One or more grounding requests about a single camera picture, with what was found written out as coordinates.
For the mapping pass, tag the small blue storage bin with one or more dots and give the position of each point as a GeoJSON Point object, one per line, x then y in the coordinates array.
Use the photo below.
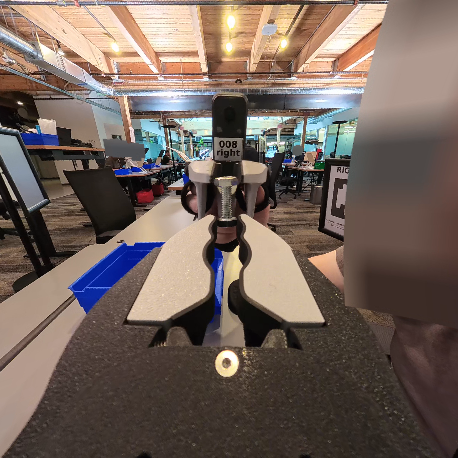
{"type": "Point", "coordinates": [39, 139]}

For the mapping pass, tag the person's right forearm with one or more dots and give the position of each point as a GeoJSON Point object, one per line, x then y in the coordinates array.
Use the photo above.
{"type": "Point", "coordinates": [327, 268]}

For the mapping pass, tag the wooden top desk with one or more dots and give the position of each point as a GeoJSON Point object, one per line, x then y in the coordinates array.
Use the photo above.
{"type": "Point", "coordinates": [64, 147]}

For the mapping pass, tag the person's grey clothing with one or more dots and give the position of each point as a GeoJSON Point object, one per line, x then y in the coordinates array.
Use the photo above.
{"type": "Point", "coordinates": [425, 386]}

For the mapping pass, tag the blue plastic bin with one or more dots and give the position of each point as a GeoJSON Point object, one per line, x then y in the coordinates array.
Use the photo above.
{"type": "Point", "coordinates": [103, 279]}

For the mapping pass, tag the black framed board on stand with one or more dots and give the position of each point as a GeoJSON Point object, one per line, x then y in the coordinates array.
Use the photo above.
{"type": "Point", "coordinates": [19, 168]}

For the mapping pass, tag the black floor lamp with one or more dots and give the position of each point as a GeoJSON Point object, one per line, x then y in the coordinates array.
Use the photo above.
{"type": "Point", "coordinates": [168, 143]}

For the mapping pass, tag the person's right hand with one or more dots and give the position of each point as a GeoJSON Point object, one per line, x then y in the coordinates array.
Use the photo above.
{"type": "Point", "coordinates": [224, 234]}

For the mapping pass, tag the thick silver bolt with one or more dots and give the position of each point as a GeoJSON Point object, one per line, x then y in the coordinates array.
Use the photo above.
{"type": "Point", "coordinates": [226, 196]}

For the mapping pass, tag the translucent white box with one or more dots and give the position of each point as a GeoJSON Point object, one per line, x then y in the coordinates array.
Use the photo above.
{"type": "Point", "coordinates": [47, 126]}

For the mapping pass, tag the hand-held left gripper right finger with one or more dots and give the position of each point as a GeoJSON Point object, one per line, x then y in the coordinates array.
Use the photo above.
{"type": "Point", "coordinates": [275, 279]}

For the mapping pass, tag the grey trash bin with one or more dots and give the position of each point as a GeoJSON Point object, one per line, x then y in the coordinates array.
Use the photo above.
{"type": "Point", "coordinates": [316, 194]}

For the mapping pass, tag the white ceiling access point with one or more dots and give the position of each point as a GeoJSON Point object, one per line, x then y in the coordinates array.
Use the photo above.
{"type": "Point", "coordinates": [270, 29]}

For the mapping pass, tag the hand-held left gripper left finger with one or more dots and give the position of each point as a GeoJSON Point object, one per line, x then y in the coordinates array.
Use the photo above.
{"type": "Point", "coordinates": [175, 272]}

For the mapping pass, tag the black office chair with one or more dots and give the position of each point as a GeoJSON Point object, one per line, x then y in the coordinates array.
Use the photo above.
{"type": "Point", "coordinates": [277, 175]}
{"type": "Point", "coordinates": [103, 200]}

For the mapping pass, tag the silver air duct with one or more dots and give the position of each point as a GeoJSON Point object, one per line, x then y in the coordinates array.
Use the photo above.
{"type": "Point", "coordinates": [53, 60]}

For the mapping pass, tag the red bag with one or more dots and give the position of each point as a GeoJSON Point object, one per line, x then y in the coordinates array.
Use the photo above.
{"type": "Point", "coordinates": [158, 189]}
{"type": "Point", "coordinates": [145, 196]}

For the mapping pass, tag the black framed marker sign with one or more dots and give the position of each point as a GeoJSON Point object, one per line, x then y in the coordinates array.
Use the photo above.
{"type": "Point", "coordinates": [334, 200]}

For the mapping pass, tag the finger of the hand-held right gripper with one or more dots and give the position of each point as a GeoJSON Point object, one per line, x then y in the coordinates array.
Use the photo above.
{"type": "Point", "coordinates": [256, 171]}
{"type": "Point", "coordinates": [200, 171]}

